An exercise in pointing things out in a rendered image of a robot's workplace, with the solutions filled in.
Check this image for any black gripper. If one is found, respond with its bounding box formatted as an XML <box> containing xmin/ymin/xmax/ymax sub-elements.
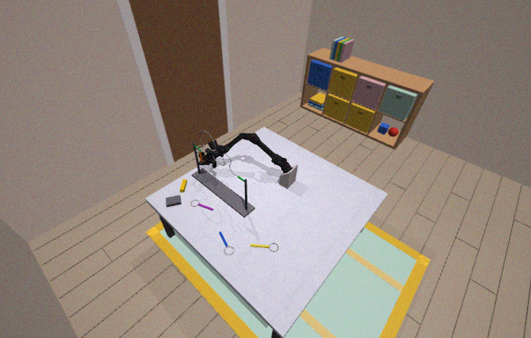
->
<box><xmin>198</xmin><ymin>152</ymin><xmax>217</xmax><ymax>168</ymax></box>

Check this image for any yellow rectangular block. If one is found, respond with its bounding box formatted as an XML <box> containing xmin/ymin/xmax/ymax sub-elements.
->
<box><xmin>180</xmin><ymin>179</ymin><xmax>187</xmax><ymax>192</ymax></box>

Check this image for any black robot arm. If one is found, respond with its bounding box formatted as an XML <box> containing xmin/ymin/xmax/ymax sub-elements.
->
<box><xmin>206</xmin><ymin>133</ymin><xmax>293</xmax><ymax>173</ymax></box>

